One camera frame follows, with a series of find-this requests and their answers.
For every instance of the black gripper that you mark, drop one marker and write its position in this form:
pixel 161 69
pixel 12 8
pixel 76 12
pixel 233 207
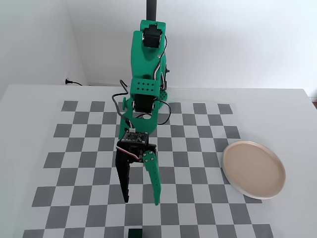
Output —
pixel 134 151

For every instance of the dark green dice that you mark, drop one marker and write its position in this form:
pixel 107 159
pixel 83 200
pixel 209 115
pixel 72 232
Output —
pixel 135 233

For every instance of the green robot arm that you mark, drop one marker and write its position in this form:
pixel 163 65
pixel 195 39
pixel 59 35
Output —
pixel 143 62

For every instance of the beige round plate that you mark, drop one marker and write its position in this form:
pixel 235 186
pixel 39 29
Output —
pixel 253 169

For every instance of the grey white checkered mat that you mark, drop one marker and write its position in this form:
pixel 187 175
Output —
pixel 198 161

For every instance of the black vertical pole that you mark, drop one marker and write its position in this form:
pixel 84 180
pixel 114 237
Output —
pixel 151 10

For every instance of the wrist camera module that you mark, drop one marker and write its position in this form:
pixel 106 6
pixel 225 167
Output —
pixel 135 137

